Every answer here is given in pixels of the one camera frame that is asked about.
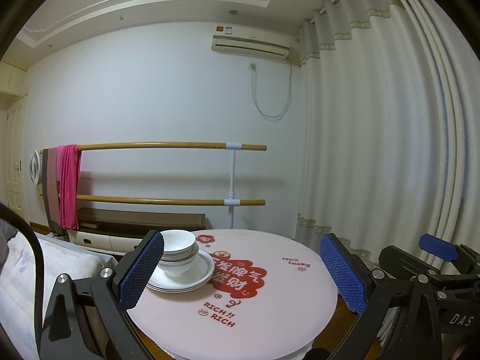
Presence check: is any bed with white blanket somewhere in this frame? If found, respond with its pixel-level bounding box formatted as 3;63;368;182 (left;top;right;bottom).
0;219;117;360

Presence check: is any white air conditioner power cable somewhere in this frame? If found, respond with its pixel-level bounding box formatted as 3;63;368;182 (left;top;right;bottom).
250;60;294;122

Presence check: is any white bowl grey band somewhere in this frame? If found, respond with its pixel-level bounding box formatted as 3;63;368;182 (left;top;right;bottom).
160;230;196;256
157;255;200;278
159;247;199;265

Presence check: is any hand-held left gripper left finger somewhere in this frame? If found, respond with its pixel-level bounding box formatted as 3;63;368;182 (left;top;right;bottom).
39;230;166;360

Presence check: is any black cable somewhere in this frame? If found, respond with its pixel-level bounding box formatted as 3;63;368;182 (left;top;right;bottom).
0;202;47;360

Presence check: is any white door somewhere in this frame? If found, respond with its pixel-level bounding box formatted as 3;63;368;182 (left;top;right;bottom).
5;95;29;220

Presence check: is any white barre post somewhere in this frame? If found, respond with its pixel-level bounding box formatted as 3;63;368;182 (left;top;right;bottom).
224;142;242;229

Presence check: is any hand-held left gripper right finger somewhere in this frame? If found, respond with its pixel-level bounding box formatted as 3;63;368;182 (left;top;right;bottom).
319;233;447;360

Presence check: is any low cabinet with white drawers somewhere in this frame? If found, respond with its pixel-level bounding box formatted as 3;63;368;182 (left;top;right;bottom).
49;207;207;256

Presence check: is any white wall air conditioner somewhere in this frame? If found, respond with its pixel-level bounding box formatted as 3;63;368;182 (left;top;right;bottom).
211;24;291;60

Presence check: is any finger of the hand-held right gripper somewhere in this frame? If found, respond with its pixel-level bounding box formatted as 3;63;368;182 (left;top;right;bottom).
379;245;439;280
419;233;460;263

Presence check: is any brown cloth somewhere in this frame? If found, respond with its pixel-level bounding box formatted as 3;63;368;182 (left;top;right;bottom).
41;146;62;229

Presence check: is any white pleated curtain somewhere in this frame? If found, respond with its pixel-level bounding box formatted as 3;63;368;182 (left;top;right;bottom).
296;0;480;282

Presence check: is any white round fan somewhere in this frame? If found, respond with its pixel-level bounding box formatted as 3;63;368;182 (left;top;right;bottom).
30;150;44;186

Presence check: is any cream overhead cupboard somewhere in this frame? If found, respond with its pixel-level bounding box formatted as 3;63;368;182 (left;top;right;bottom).
0;62;29;100

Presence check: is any pink cloth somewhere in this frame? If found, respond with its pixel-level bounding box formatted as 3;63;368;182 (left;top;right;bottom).
56;143;81;230

